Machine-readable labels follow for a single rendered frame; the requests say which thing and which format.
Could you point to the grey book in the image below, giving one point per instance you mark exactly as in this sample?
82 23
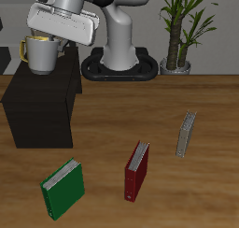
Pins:
185 135

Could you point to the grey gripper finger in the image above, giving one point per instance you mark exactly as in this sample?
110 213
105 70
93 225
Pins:
63 44
51 37

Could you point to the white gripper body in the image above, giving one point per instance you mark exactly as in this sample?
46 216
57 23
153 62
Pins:
62 23

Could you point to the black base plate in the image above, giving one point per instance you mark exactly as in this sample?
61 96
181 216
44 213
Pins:
118 76

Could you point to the red book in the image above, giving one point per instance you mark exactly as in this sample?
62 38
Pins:
135 178

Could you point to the white-yellow mug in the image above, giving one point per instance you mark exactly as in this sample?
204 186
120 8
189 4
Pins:
42 55

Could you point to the dark wooden cabinet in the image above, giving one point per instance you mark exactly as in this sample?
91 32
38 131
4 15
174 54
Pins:
37 107

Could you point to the green book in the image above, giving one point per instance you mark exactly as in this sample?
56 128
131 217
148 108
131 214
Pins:
65 191

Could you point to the green pot plant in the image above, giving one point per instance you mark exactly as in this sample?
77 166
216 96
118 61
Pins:
174 35

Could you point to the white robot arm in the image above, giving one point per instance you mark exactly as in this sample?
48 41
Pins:
118 35

